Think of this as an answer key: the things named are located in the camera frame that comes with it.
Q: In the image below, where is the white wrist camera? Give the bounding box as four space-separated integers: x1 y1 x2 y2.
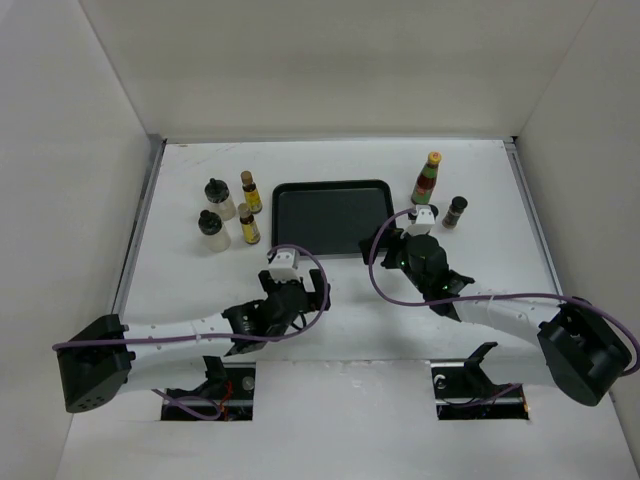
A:
404 205 436 237
268 248 299 283

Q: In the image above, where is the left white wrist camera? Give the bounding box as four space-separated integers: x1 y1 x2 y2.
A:
268 248 299 283

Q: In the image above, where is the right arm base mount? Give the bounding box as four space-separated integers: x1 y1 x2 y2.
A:
430 342 529 421

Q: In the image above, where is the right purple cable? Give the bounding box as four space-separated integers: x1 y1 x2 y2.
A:
368 208 640 376

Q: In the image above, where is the small pepper spice jar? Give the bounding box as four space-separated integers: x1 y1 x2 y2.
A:
442 196 468 229

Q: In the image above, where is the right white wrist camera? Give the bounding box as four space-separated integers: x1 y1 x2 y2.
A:
404 205 436 237

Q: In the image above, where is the black rectangular plastic tray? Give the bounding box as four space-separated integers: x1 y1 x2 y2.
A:
271 179 394 256

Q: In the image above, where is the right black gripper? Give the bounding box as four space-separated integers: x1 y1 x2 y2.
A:
359 225 429 294

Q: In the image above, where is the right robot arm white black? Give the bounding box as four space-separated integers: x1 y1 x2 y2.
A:
359 228 633 406

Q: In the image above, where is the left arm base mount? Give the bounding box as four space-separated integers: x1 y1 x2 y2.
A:
160 357 257 422

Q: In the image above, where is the yellow label oil bottle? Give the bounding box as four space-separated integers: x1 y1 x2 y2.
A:
241 170 263 214
237 203 261 245

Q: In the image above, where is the clear shaker bottle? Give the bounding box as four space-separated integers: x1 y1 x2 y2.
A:
204 178 236 221
198 210 231 253

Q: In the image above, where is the red chili sauce bottle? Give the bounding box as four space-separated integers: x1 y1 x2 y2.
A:
411 151 442 205

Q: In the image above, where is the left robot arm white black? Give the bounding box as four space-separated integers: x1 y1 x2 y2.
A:
52 269 331 414

